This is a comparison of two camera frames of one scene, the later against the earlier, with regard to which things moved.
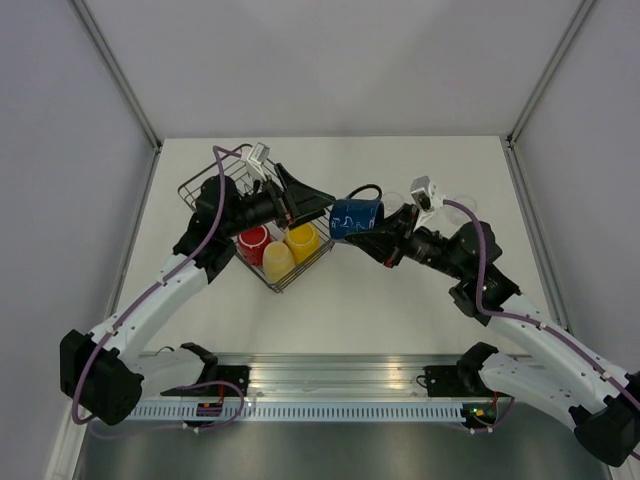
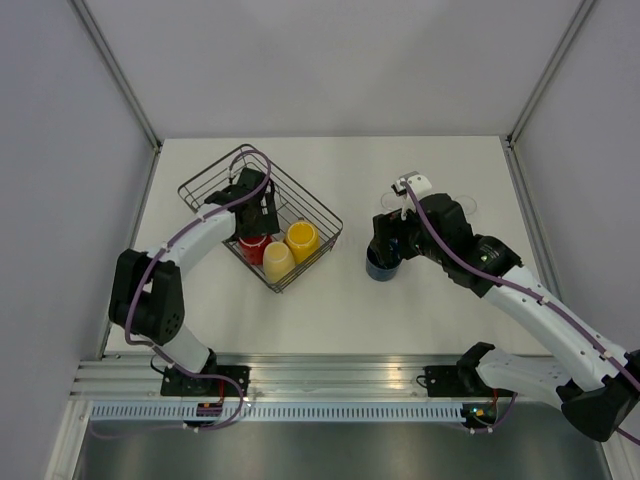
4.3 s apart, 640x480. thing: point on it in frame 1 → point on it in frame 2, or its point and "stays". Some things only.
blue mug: (353, 215) → (376, 269)
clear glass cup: (458, 216) stays
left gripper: (297, 203) → (267, 223)
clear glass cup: (392, 201) stays
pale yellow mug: (278, 261) stays
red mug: (252, 242) stays
